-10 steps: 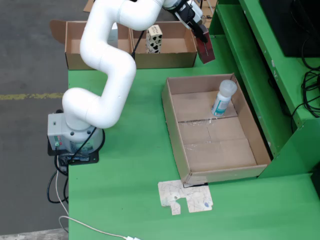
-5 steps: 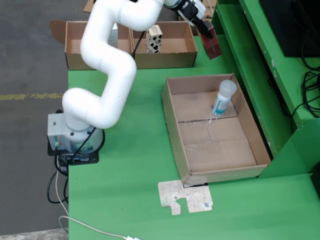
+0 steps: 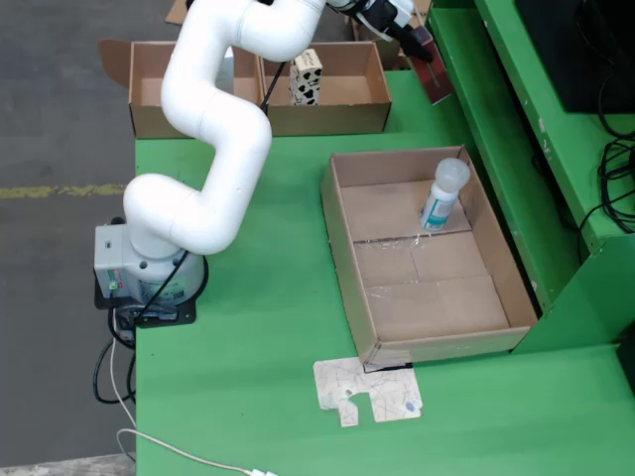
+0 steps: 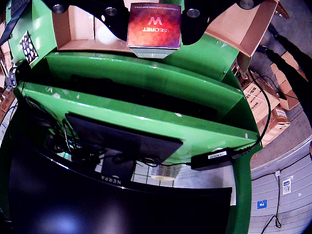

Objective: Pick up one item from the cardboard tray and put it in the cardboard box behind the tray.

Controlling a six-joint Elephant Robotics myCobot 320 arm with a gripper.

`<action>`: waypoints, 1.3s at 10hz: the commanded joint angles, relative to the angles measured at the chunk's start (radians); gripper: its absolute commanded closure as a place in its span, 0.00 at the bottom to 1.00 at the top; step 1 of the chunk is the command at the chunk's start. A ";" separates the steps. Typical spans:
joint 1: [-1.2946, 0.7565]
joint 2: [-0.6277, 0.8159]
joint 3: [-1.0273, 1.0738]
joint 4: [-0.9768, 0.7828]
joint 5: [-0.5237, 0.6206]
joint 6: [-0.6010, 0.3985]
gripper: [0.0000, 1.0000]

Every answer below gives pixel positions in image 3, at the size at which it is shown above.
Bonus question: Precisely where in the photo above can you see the green metal shelf unit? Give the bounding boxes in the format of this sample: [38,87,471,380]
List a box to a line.
[414,0,635,356]

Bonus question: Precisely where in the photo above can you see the cow print carton box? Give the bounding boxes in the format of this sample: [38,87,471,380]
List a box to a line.
[289,48,324,107]

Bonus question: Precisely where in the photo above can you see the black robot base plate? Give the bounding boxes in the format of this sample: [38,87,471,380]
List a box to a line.
[93,277,198,329]

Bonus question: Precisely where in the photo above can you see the tangle of black cables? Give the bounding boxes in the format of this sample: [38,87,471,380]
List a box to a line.
[577,73,635,249]

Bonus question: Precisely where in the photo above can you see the black monitor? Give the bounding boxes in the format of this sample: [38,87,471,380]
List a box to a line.
[515,0,635,114]

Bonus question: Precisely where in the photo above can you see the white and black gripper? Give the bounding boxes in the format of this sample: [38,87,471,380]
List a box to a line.
[346,0,434,63]

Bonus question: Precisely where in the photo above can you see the open brown cardboard box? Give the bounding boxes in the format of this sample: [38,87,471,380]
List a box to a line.
[258,40,393,138]
[98,38,268,140]

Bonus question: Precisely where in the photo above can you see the printed brown cardboard box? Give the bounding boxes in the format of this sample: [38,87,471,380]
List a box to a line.
[346,0,433,70]

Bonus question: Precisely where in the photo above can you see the red carton box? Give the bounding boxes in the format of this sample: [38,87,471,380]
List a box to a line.
[409,27,455,106]

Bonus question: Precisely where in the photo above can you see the white bottle with teal label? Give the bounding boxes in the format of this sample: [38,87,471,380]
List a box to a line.
[419,157,471,233]

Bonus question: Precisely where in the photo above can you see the shallow cardboard tray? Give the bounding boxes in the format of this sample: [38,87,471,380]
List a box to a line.
[319,144,540,367]

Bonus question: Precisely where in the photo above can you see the scribbled flat cardboard piece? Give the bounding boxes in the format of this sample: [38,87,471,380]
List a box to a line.
[312,356,425,428]

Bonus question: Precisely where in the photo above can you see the white cable with plug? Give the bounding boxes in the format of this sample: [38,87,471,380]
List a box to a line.
[109,316,282,476]

